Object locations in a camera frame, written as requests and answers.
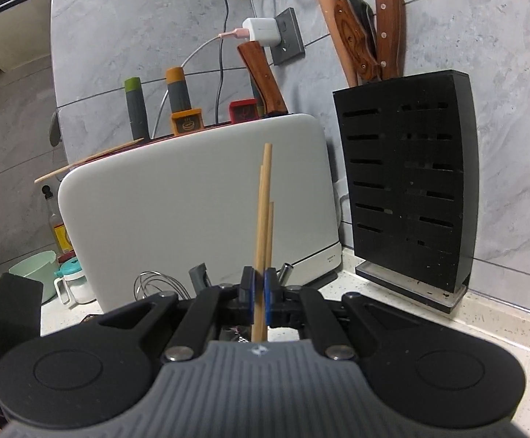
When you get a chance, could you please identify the wire whisk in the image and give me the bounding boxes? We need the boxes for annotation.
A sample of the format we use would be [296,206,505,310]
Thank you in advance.
[133,270,188,304]

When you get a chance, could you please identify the white charging cable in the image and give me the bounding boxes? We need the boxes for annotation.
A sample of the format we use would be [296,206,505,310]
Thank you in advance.
[153,28,247,140]

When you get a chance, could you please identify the white wall charger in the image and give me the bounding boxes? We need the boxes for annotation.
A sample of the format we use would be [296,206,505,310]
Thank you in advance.
[243,17,278,49]

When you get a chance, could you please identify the oil bottle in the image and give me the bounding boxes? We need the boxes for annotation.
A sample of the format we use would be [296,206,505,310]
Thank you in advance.
[42,185,76,256]

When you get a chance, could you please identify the red tag block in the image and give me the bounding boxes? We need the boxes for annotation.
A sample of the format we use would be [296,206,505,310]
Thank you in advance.
[228,99,259,124]

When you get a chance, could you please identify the green plastic basin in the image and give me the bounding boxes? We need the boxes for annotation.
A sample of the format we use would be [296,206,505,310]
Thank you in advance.
[8,251,58,304]

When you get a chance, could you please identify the white countertop appliance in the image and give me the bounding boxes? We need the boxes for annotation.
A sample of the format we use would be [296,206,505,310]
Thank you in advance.
[58,114,342,311]

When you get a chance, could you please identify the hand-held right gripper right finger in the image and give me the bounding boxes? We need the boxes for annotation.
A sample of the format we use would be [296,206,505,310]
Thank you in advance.
[264,267,423,361]

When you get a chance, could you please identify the black knife block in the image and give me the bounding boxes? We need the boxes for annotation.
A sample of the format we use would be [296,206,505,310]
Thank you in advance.
[332,70,480,315]

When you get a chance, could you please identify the orange tag block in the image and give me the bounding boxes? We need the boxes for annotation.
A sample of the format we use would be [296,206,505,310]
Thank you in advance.
[170,108,204,136]

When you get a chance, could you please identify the riveted wooden knife handle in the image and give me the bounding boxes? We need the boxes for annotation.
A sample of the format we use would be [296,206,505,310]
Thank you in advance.
[374,0,405,80]

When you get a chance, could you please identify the grey wall socket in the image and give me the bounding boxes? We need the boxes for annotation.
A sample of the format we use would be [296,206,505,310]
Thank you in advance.
[271,8,306,65]

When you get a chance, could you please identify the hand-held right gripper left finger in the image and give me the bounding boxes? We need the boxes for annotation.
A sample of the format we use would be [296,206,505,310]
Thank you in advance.
[98,266,259,363]

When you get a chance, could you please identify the wooden chopstick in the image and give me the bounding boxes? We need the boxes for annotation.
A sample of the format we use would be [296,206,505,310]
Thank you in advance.
[256,163,266,265]
[252,143,275,343]
[35,138,145,184]
[265,201,275,270]

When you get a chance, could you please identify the wooden rolling pin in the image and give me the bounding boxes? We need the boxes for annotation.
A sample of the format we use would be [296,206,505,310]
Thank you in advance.
[307,0,361,88]

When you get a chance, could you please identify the white cup with teal lid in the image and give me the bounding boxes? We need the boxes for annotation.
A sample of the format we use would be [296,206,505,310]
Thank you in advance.
[54,257,98,307]

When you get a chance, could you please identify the black power cable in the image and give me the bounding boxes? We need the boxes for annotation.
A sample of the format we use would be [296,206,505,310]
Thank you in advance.
[217,0,230,124]

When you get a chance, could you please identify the grey slotted turner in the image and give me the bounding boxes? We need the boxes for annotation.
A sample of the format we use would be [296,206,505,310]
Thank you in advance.
[188,262,211,293]

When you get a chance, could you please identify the curved wooden knife handle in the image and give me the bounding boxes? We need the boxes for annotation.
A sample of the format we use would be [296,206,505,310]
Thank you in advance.
[333,0,383,84]

